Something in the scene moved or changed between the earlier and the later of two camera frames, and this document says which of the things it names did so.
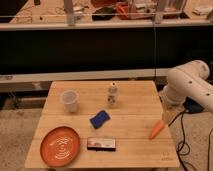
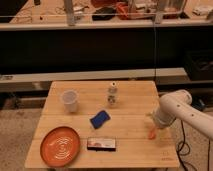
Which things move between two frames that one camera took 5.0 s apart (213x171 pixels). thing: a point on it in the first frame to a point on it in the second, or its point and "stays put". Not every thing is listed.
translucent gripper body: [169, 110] to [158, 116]
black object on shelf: [103, 10] stays put
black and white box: [101, 144] stays put
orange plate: [59, 146] stays put
